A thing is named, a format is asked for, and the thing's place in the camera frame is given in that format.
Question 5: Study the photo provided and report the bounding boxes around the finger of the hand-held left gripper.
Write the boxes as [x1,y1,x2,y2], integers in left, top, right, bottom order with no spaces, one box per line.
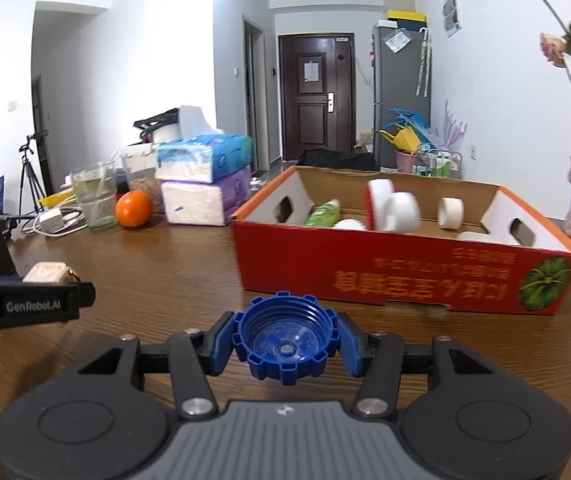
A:
[0,275,97,310]

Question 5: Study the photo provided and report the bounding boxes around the blue hangers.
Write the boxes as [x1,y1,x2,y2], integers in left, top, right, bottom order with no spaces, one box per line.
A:
[389,107,431,136]

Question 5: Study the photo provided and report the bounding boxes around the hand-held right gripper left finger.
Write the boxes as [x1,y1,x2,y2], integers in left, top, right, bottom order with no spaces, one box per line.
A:
[78,311,237,420]

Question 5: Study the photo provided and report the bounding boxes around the clear glass cup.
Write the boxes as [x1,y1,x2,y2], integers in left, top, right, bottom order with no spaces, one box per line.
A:
[70,161,118,232]

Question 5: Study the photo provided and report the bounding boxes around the purple feather decoration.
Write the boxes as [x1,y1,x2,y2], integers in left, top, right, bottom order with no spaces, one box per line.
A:
[435,100,467,153]

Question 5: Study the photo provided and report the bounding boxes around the blue bottle cap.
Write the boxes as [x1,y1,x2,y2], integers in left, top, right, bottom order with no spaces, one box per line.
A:
[234,291,340,386]

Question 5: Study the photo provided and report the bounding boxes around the dark brown door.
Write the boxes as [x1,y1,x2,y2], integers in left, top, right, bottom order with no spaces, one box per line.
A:
[278,33,356,153]

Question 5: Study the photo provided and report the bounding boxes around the white tape roll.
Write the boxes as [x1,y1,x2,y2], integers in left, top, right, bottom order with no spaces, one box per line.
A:
[438,197,465,230]

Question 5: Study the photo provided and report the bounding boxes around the yellow and black box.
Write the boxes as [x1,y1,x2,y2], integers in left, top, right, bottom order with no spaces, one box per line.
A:
[387,9,426,28]

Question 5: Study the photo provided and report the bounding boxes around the red and white lint brush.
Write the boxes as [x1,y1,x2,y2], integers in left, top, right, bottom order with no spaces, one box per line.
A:
[364,178,421,233]

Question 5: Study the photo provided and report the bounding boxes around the clear plastic food container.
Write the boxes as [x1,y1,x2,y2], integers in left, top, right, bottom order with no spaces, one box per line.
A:
[118,142,163,213]

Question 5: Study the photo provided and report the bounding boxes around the clear plastic bag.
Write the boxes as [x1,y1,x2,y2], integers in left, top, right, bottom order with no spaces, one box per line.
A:
[384,30,411,52]

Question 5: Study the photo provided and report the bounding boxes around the white charger with cable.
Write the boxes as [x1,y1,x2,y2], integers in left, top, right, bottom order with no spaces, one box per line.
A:
[20,207,88,236]

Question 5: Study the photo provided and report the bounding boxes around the wire rack with bottles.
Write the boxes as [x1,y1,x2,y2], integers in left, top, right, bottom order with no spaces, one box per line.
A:
[418,149,462,179]

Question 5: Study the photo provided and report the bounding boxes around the side room door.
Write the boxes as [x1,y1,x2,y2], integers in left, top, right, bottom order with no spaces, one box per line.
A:
[242,17,266,173]

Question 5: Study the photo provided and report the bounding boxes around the yellow hangers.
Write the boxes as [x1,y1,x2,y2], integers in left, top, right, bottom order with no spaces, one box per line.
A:
[379,127,421,153]

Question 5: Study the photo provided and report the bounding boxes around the pink bucket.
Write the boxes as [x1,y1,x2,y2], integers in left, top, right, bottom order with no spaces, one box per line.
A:
[395,150,421,173]

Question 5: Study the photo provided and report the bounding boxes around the orange fruit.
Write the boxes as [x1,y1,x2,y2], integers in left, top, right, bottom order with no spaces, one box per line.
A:
[115,190,154,228]

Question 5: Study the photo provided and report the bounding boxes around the wall poster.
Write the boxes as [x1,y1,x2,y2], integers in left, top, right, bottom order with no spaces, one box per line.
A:
[442,0,462,38]

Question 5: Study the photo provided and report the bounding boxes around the grey fridge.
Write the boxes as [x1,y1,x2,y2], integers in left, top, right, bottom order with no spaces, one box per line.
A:
[371,22,431,171]

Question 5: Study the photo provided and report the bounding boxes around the folded white umbrella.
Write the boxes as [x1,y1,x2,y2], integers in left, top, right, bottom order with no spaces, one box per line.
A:
[415,27,433,97]

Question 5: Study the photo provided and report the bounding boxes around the green spray bottle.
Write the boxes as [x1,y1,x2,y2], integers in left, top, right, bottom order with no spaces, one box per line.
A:
[304,199,342,227]

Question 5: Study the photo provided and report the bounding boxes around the yellow packet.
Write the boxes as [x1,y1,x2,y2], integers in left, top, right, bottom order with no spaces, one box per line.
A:
[39,187,76,208]

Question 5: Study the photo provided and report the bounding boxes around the red cardboard box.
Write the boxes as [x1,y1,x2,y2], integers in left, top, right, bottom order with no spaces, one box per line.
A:
[230,165,571,316]

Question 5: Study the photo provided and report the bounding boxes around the black tripod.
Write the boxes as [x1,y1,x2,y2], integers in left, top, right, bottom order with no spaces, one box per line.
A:
[18,132,48,216]

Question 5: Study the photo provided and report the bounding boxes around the blue tissue pack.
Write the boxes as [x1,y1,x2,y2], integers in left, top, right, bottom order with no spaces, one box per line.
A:
[155,105,253,184]

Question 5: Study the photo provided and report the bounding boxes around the purple tissue pack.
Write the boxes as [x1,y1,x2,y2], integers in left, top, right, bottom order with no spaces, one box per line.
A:
[160,165,252,226]

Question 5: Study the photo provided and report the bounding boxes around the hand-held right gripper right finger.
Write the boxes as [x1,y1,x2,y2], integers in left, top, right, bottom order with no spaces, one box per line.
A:
[335,312,493,418]

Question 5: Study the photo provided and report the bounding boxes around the dried pink roses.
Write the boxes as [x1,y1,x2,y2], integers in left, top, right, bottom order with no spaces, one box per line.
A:
[485,0,571,111]

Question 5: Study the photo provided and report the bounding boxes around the beige plug charger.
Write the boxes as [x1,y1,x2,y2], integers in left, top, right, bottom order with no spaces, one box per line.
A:
[22,261,82,286]

